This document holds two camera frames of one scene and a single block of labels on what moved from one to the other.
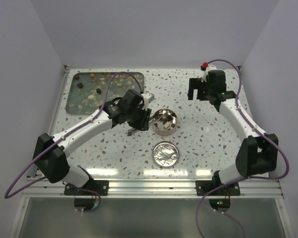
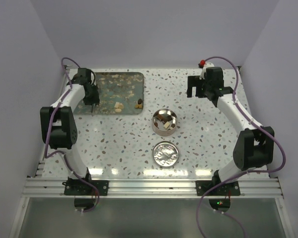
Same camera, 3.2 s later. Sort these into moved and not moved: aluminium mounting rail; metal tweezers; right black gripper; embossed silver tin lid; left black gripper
Moved: left black gripper; metal tweezers
Not moved: embossed silver tin lid; aluminium mounting rail; right black gripper
